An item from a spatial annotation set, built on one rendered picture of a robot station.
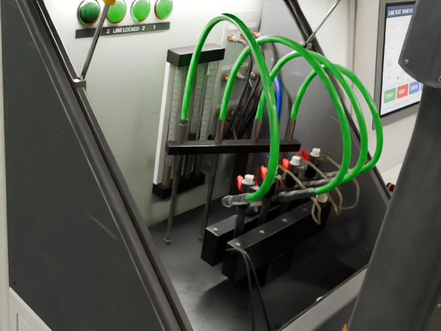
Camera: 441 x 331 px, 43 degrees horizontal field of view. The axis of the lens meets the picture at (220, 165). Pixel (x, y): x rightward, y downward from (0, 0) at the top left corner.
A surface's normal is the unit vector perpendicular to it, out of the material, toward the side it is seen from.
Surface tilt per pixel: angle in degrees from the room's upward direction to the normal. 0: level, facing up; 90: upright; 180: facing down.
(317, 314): 0
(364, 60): 76
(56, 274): 90
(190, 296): 0
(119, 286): 90
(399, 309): 90
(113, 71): 90
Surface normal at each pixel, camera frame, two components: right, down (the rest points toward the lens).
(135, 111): 0.72, 0.41
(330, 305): 0.14, -0.88
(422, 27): -0.90, 0.07
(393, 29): 0.73, 0.19
